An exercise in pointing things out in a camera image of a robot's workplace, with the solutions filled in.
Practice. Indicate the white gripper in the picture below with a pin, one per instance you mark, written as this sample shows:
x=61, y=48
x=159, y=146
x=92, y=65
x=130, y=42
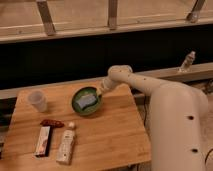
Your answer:
x=104, y=87

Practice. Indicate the green ceramic bowl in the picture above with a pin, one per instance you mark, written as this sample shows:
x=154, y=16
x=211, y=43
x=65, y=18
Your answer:
x=91, y=109

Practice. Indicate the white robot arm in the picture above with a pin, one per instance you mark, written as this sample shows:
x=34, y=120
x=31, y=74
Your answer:
x=175, y=110

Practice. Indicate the blue sponge in bowl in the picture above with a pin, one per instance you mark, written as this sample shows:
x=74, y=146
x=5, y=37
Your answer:
x=86, y=101

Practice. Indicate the translucent plastic cup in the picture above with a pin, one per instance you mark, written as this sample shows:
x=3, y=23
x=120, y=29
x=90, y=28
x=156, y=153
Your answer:
x=37, y=100

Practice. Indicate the dark red snack packet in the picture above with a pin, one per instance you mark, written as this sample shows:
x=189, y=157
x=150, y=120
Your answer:
x=52, y=123

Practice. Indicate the white plastic bottle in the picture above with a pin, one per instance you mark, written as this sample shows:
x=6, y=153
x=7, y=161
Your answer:
x=66, y=146

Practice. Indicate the clear bottle on ledge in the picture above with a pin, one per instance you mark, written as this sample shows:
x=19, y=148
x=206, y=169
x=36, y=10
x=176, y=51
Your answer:
x=188, y=61

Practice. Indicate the middle metal railing post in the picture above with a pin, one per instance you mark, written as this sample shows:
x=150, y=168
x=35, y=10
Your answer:
x=112, y=14

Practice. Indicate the metal railing post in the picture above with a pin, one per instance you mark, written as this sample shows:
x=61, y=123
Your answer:
x=46, y=17
x=112, y=14
x=193, y=15

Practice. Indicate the left metal railing post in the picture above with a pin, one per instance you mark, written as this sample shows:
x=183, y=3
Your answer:
x=46, y=17

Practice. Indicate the right metal railing post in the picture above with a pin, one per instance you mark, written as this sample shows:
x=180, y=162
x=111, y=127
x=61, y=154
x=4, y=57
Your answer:
x=193, y=15

